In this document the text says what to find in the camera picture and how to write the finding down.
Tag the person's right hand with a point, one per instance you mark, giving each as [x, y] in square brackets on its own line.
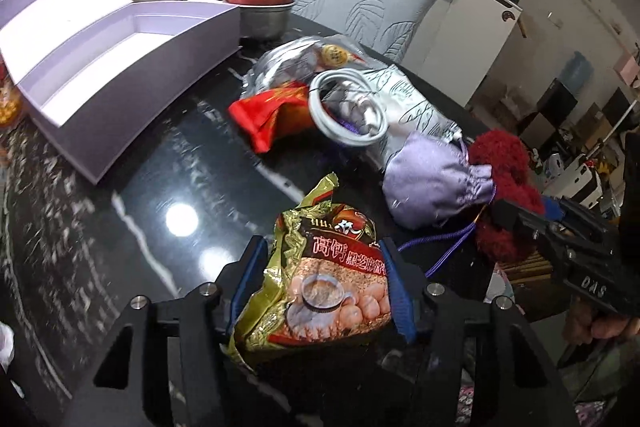
[582, 324]

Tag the red fluffy scrunchie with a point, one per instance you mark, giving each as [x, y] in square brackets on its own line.
[508, 159]

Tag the white green-print snack packet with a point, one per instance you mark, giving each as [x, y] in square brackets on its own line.
[406, 111]

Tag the lavender satin drawstring pouch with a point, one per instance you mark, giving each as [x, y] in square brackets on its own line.
[429, 181]

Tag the white cabinet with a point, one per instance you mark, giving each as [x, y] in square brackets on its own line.
[458, 41]

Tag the gold brown snack packet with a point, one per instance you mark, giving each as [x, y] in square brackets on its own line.
[325, 280]

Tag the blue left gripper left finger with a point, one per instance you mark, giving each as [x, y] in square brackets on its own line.
[247, 277]

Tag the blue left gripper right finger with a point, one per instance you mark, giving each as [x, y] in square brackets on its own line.
[401, 306]

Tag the red gold candy packet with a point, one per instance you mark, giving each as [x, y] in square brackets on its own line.
[273, 114]

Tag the silver foil snack packet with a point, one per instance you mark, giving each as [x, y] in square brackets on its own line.
[301, 59]

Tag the lavender gift box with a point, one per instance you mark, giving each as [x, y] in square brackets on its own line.
[95, 73]

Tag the small metal bowl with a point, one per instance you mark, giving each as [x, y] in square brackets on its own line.
[264, 22]

